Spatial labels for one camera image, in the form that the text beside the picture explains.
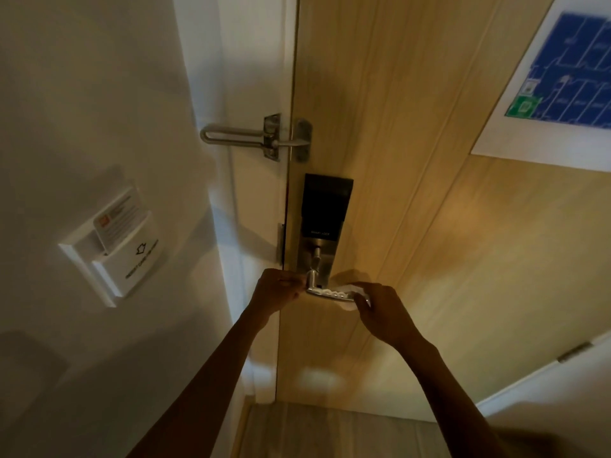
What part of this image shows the person's left hand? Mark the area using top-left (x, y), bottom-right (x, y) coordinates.
top-left (247, 269), bottom-right (308, 326)

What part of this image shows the person's right hand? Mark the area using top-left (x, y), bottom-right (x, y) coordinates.
top-left (351, 281), bottom-right (432, 357)

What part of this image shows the white cleaning cloth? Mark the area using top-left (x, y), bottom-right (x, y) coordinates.
top-left (334, 282), bottom-right (371, 311)

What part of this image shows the silver lever door handle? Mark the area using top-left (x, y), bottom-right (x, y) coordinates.
top-left (305, 248), bottom-right (370, 306)

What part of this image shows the person's right forearm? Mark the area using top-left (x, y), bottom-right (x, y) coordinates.
top-left (395, 341), bottom-right (508, 458)

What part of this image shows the person's left forearm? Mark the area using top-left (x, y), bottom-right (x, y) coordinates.
top-left (126, 310), bottom-right (277, 458)

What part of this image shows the black and silver electronic lock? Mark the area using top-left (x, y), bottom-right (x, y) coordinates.
top-left (296, 174), bottom-right (355, 289)

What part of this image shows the silver door guard catch plate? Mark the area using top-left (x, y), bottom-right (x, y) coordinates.
top-left (280, 118), bottom-right (313, 163)

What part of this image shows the silver swing bar door guard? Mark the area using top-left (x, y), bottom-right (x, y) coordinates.
top-left (200, 113), bottom-right (283, 162)

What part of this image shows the wooden door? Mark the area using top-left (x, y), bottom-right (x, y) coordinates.
top-left (276, 0), bottom-right (611, 422)

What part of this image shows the white key card holder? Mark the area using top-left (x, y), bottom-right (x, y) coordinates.
top-left (58, 186), bottom-right (168, 309)

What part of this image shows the white key card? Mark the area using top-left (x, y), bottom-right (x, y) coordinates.
top-left (93, 187), bottom-right (146, 247)

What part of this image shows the blue and white floor plan sign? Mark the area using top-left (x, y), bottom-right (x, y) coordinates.
top-left (471, 0), bottom-right (611, 173)

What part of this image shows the white door frame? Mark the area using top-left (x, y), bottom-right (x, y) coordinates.
top-left (172, 0), bottom-right (300, 407)

